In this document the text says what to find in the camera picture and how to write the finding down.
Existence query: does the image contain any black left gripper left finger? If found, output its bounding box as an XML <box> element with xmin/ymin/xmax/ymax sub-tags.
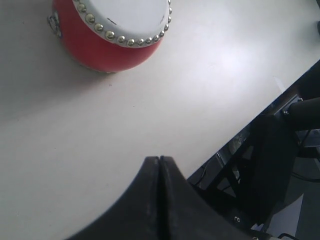
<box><xmin>69</xmin><ymin>156</ymin><xmax>160</xmax><ymax>240</ymax></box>

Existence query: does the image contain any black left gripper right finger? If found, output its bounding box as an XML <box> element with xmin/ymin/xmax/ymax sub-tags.
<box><xmin>159</xmin><ymin>156</ymin><xmax>250</xmax><ymax>240</ymax></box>

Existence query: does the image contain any red small drum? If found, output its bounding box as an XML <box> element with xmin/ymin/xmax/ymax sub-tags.
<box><xmin>47</xmin><ymin>0</ymin><xmax>172</xmax><ymax>73</ymax></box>

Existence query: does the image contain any black table frame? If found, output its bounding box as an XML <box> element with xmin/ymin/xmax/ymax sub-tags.
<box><xmin>188</xmin><ymin>63</ymin><xmax>320</xmax><ymax>240</ymax></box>

